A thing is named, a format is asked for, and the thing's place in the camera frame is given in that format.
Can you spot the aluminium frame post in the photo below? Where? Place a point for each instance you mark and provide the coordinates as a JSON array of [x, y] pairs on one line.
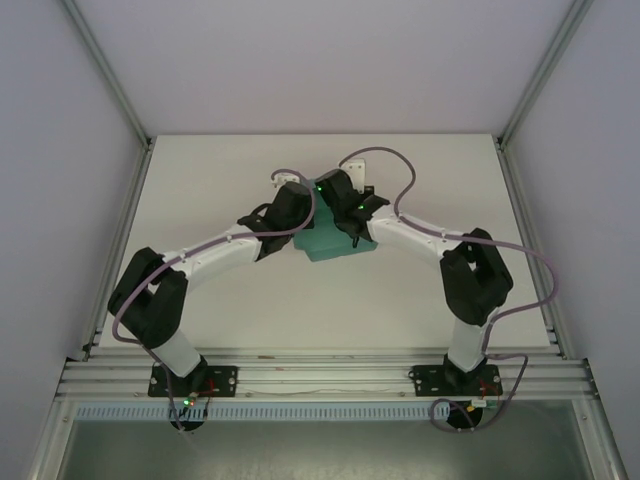
[[542, 70], [107, 70]]

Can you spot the aluminium table side rail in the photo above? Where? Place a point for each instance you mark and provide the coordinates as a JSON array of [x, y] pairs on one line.
[[532, 250], [117, 250]]

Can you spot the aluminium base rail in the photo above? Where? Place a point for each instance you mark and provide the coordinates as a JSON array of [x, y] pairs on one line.
[[325, 382]]

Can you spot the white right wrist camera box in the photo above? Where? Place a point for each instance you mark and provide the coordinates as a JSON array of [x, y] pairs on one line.
[[358, 170]]

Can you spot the teal paper box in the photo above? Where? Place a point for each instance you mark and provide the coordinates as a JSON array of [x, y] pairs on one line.
[[325, 247]]

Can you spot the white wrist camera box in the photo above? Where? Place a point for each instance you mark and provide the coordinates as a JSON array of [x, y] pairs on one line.
[[358, 170], [287, 176]]

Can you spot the grey metal sheet panel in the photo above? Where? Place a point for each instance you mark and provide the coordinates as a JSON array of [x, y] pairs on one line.
[[320, 450]]

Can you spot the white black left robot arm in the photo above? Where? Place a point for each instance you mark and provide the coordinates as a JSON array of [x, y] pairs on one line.
[[170, 345]]

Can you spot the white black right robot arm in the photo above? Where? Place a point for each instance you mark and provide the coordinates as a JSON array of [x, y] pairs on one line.
[[400, 235]]

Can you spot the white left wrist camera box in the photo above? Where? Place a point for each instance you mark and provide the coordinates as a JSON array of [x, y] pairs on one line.
[[287, 176]]

